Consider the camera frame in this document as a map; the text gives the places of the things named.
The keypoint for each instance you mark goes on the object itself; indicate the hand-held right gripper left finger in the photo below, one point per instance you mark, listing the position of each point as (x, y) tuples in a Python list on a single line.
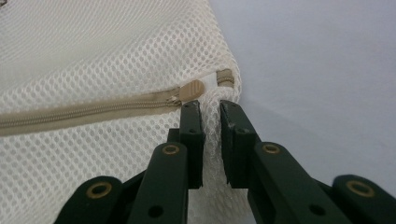
[(168, 174)]

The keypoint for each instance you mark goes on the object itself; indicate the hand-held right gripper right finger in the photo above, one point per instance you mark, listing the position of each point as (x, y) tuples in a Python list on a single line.
[(264, 177)]

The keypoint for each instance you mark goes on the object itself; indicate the white mesh laundry bag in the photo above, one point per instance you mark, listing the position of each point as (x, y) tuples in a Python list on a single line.
[(93, 62)]

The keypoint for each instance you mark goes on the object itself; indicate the light blue table mat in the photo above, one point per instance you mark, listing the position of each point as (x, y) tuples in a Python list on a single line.
[(317, 68)]

